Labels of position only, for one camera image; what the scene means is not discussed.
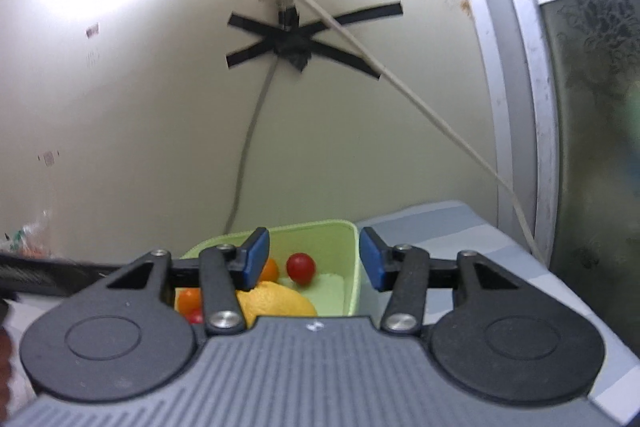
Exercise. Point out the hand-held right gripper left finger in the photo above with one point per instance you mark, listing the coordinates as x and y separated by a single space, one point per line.
257 257

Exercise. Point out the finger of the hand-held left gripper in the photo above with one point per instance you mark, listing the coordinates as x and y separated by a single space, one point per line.
45 274

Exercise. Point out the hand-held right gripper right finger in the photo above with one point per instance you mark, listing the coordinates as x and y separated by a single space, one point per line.
372 259

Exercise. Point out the orange mandarin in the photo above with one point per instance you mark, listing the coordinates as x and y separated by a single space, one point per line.
270 269
189 299

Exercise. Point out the green plastic basket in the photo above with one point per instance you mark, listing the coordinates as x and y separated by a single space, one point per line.
340 252

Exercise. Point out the large red tomato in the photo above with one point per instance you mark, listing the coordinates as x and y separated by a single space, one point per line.
300 268

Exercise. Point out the large yellow citrus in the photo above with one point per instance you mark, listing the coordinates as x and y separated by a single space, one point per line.
277 302

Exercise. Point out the red cherry tomato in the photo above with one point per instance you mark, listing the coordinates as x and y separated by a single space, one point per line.
196 317

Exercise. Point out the clear plastic bag with produce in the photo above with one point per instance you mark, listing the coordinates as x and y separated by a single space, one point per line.
27 234

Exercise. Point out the striped blue bed sheet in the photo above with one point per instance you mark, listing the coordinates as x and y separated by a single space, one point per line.
450 232

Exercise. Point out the black tape cross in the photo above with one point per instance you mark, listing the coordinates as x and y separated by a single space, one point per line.
295 44

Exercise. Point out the patterned frosted window pane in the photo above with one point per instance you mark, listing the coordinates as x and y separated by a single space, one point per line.
600 132

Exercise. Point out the small wall plate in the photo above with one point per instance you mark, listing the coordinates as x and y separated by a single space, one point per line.
48 157

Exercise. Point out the grey window frame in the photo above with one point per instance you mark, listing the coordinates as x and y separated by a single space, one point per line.
520 57

